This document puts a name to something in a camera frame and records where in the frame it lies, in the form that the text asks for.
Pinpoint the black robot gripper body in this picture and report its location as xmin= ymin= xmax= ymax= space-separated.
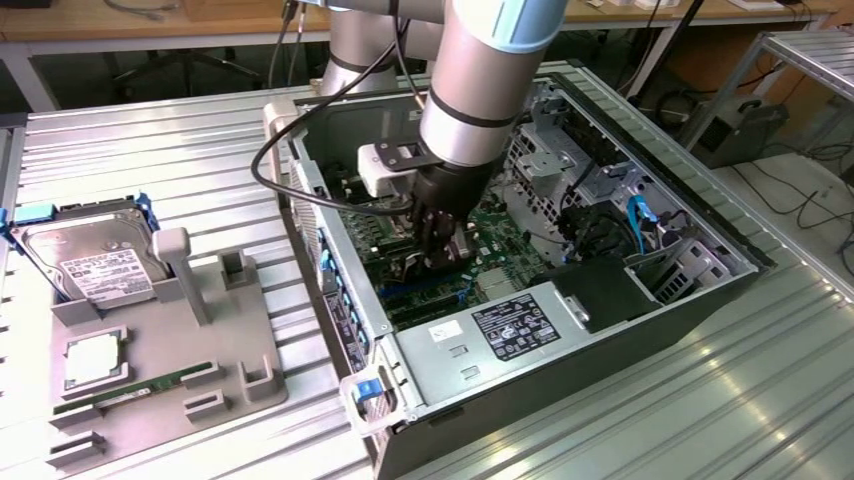
xmin=405 ymin=162 xmax=497 ymax=234

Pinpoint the installed dark RAM stick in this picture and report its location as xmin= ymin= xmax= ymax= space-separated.
xmin=370 ymin=238 xmax=429 ymax=262

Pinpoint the green motherboard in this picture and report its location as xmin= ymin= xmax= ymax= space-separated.
xmin=337 ymin=169 xmax=536 ymax=331

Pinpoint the silver chipset heat sink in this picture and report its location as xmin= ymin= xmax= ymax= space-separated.
xmin=474 ymin=272 xmax=526 ymax=304

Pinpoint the blue expansion slot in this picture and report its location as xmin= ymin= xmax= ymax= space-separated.
xmin=378 ymin=280 xmax=429 ymax=297

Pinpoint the metal drive cage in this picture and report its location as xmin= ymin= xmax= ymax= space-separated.
xmin=497 ymin=122 xmax=580 ymax=241

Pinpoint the black plastic air shroud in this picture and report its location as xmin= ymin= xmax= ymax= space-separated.
xmin=550 ymin=257 xmax=662 ymax=334

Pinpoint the grey power supply unit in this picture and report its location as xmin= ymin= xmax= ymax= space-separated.
xmin=393 ymin=282 xmax=593 ymax=406

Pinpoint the open black PC case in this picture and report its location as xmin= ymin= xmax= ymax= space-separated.
xmin=263 ymin=59 xmax=780 ymax=480

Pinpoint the grey parts rack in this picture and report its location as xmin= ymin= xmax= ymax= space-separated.
xmin=46 ymin=227 xmax=293 ymax=471

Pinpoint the black box on floor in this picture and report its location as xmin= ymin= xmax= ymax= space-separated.
xmin=693 ymin=99 xmax=793 ymax=169

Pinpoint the wooden desk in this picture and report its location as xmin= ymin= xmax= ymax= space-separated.
xmin=546 ymin=0 xmax=836 ymax=99
xmin=0 ymin=0 xmax=336 ymax=112

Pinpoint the black office chair base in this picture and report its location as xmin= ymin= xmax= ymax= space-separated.
xmin=110 ymin=47 xmax=266 ymax=99

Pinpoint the green RAM stick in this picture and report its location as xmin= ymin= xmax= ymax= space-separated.
xmin=53 ymin=362 xmax=214 ymax=415

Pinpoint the silver hard disk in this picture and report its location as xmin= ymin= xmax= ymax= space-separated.
xmin=19 ymin=209 xmax=169 ymax=309

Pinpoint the silver CPU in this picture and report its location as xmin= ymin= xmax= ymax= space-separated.
xmin=65 ymin=335 xmax=129 ymax=391

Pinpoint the blue disk caddy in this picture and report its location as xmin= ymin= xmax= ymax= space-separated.
xmin=0 ymin=191 xmax=161 ymax=301

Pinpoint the metal slat table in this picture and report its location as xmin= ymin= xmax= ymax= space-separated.
xmin=680 ymin=32 xmax=854 ymax=146

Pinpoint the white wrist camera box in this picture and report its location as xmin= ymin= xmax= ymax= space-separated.
xmin=357 ymin=141 xmax=442 ymax=197

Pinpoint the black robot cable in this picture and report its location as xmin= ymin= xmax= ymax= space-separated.
xmin=251 ymin=0 xmax=420 ymax=216

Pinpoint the blue wire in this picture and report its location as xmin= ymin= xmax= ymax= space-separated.
xmin=626 ymin=193 xmax=653 ymax=256

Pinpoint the thin hanging cable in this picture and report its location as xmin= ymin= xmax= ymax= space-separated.
xmin=267 ymin=0 xmax=306 ymax=87

